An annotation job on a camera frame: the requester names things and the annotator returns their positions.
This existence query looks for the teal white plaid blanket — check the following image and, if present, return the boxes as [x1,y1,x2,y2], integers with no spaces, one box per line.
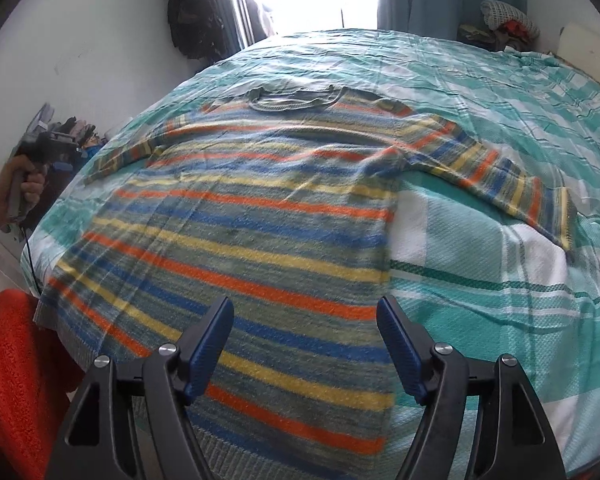
[20,29,600,480]

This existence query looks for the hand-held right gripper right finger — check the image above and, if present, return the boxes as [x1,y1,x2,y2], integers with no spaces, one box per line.
[376,295,567,480]

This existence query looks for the white crochet cloth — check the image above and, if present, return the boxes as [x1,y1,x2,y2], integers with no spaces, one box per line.
[479,0,542,38]

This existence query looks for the person's left hand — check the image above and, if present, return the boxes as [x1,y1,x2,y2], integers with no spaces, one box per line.
[0,154,46,233]

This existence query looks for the white pillow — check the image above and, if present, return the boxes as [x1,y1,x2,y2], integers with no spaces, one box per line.
[554,22,600,63]

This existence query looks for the striped knit sweater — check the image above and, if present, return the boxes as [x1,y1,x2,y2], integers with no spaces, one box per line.
[34,86,577,480]

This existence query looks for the dark hanging clothes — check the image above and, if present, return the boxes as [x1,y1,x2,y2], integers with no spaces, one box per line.
[164,0,237,61]

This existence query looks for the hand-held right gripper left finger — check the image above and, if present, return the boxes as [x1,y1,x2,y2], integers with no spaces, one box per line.
[45,296,235,480]

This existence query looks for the pile of folded clothes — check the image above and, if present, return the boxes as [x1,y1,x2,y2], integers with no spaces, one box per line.
[29,102,103,163]

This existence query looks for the black cable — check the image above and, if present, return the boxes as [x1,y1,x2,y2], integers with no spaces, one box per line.
[23,224,47,297]

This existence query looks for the small red cloth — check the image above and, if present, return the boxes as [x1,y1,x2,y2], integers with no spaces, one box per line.
[500,20,531,40]

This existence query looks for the olive green cloth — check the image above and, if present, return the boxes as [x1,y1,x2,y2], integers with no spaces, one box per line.
[456,22,506,52]

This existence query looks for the red fuzzy cloth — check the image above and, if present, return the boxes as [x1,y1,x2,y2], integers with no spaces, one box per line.
[0,289,88,480]

